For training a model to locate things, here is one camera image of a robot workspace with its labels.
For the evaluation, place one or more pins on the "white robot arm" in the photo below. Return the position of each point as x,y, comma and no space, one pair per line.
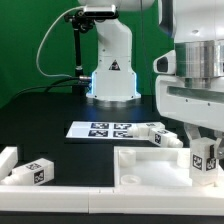
190,77

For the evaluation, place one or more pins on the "black camera stand pole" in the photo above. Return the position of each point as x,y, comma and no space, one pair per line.
81,25

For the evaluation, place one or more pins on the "white fence bar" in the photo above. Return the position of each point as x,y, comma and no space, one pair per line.
123,200
8,160

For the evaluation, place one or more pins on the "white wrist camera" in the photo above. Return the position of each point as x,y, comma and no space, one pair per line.
165,64

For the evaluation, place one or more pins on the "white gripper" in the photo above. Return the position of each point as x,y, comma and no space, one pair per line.
201,107

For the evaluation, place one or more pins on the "white front fence bar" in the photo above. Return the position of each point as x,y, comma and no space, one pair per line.
123,200

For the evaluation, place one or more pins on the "white left fence bar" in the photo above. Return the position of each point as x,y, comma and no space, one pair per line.
8,160

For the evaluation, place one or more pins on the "white square tabletop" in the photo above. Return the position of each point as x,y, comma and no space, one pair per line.
157,171

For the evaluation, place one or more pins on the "white marker sheet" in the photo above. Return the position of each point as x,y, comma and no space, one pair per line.
104,130

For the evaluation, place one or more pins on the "black camera on stand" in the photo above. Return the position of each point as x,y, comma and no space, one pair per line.
100,12

